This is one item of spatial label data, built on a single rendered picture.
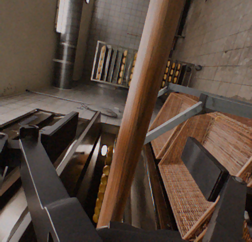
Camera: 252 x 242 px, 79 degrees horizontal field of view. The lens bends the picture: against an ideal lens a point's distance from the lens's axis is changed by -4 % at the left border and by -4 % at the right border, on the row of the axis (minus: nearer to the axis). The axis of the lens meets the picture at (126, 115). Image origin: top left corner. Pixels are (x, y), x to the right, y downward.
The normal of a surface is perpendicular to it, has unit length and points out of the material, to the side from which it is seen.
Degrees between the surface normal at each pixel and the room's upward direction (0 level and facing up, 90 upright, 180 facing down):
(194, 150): 0
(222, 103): 90
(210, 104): 90
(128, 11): 90
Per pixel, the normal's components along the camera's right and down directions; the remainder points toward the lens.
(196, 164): -0.98, -0.22
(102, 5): -0.01, 0.28
